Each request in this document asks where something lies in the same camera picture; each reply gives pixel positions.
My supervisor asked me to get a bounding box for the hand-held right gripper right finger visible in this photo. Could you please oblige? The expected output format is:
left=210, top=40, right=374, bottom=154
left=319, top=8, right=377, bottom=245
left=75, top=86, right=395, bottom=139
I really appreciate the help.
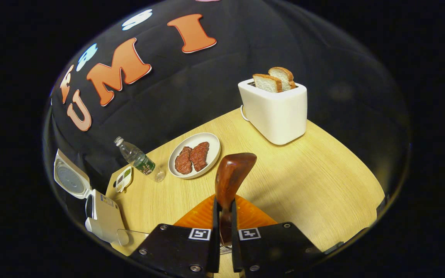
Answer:
left=231, top=194, right=324, bottom=278

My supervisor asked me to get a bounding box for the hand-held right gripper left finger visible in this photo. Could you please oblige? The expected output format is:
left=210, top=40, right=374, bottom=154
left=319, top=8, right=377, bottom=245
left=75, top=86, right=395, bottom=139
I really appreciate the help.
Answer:
left=130, top=194, right=222, bottom=278

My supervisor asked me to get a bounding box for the white rice cooker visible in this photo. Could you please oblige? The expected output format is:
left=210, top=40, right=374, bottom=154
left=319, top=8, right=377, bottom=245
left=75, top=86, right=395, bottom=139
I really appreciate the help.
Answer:
left=54, top=149, right=129, bottom=246

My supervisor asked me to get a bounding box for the wooden spoon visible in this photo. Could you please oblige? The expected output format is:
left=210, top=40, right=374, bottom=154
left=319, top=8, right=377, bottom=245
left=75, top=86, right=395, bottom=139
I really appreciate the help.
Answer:
left=215, top=153, right=258, bottom=246

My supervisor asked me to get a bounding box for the white divided dish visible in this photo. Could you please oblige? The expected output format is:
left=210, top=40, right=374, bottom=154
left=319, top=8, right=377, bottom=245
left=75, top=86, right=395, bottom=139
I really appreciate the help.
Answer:
left=115, top=166, right=133, bottom=193

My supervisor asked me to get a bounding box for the clear plastic water bottle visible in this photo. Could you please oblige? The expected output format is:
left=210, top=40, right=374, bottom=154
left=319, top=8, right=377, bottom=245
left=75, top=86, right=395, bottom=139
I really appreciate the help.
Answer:
left=114, top=136, right=166, bottom=183

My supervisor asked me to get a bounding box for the white round plate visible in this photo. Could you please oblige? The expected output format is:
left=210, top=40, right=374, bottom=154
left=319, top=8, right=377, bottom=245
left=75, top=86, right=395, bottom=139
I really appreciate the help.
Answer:
left=168, top=132, right=221, bottom=179

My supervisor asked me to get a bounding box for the white toaster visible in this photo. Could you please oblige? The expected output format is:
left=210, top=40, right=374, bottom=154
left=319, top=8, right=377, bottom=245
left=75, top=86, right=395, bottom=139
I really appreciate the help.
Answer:
left=238, top=78, right=308, bottom=146

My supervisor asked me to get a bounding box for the black backdrop cloth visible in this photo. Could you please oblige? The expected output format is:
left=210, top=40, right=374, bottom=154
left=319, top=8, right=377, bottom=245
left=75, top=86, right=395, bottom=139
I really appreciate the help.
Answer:
left=49, top=0, right=410, bottom=203

